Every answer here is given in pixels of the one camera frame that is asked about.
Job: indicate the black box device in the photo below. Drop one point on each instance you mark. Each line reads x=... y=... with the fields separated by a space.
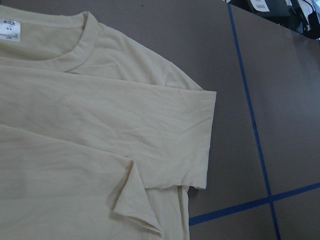
x=300 y=16

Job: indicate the beige long-sleeve printed shirt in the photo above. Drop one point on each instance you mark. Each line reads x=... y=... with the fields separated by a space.
x=100 y=137

